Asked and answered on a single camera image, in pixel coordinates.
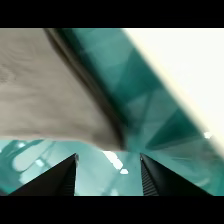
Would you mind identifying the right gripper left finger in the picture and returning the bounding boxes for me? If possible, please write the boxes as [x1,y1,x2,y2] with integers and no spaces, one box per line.
[9,152,80,197]

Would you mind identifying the grey garment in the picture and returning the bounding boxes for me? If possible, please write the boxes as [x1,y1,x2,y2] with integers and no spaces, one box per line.
[0,27,128,151]

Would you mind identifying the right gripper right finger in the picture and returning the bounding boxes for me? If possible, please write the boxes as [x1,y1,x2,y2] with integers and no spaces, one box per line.
[139,152,211,197]

